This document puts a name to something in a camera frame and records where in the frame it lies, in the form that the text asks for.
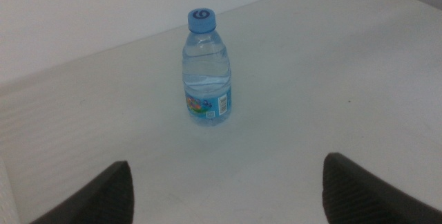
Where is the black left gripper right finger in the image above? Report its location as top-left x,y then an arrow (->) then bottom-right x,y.
322,152 -> 442,224

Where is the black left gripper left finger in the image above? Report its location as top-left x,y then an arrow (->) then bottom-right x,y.
30,160 -> 135,224

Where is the clear water bottle blue cap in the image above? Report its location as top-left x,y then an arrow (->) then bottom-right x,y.
182,8 -> 233,127

